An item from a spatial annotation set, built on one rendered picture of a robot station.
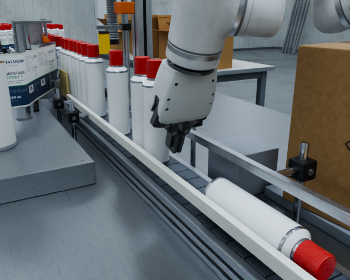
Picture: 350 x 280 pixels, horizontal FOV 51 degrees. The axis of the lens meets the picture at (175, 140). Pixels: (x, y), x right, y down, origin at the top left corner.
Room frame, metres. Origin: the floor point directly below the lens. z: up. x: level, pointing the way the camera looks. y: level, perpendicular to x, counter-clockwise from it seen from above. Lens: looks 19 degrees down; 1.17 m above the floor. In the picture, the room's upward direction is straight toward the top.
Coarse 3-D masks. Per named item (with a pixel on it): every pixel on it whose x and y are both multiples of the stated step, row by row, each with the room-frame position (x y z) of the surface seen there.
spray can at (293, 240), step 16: (208, 192) 0.49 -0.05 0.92; (224, 192) 0.47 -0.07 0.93; (240, 192) 0.46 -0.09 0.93; (224, 208) 0.45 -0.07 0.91; (240, 208) 0.43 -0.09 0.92; (256, 208) 0.42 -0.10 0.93; (272, 208) 0.42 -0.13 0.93; (256, 224) 0.40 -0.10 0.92; (272, 224) 0.38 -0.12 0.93; (288, 224) 0.38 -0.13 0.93; (272, 240) 0.37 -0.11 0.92; (288, 240) 0.36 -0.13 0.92; (304, 240) 0.36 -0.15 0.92; (288, 256) 0.35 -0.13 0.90; (304, 256) 0.34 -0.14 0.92; (320, 256) 0.33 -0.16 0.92; (320, 272) 0.32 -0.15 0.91
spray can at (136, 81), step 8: (136, 56) 0.75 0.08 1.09; (144, 56) 0.75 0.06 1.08; (136, 64) 0.73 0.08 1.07; (144, 64) 0.73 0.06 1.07; (136, 72) 0.73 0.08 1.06; (144, 72) 0.73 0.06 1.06; (136, 80) 0.73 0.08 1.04; (144, 80) 0.72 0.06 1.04; (136, 88) 0.72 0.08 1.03; (136, 96) 0.72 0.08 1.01; (136, 104) 0.72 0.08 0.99; (136, 112) 0.72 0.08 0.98; (136, 120) 0.73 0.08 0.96; (136, 128) 0.73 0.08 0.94; (136, 136) 0.73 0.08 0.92
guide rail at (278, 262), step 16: (112, 128) 0.81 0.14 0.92; (128, 144) 0.71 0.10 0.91; (144, 160) 0.64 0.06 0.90; (160, 176) 0.58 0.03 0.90; (176, 176) 0.55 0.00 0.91; (192, 192) 0.49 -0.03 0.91; (208, 208) 0.45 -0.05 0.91; (224, 224) 0.42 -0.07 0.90; (240, 224) 0.40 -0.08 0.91; (240, 240) 0.39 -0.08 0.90; (256, 240) 0.37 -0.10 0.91; (256, 256) 0.36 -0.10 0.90; (272, 256) 0.34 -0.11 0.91; (288, 272) 0.32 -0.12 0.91; (304, 272) 0.31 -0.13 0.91
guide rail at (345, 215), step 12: (192, 132) 0.64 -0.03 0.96; (204, 144) 0.60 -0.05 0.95; (216, 144) 0.57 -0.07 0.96; (228, 156) 0.54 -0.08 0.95; (240, 156) 0.52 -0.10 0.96; (252, 168) 0.49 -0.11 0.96; (264, 168) 0.47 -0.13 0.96; (276, 180) 0.44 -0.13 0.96; (288, 180) 0.43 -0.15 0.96; (288, 192) 0.42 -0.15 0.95; (300, 192) 0.41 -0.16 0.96; (312, 192) 0.40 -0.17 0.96; (312, 204) 0.39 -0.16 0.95; (324, 204) 0.38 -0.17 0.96; (336, 204) 0.37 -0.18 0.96; (336, 216) 0.36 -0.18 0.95; (348, 216) 0.35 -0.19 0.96
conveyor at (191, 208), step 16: (80, 112) 1.09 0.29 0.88; (96, 128) 0.92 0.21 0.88; (112, 144) 0.81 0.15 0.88; (176, 160) 0.70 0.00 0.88; (192, 176) 0.62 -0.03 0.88; (176, 192) 0.56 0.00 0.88; (192, 208) 0.50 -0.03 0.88; (208, 224) 0.46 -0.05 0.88; (224, 240) 0.42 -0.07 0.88; (240, 256) 0.39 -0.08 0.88; (272, 272) 0.36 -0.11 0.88; (336, 272) 0.36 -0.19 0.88
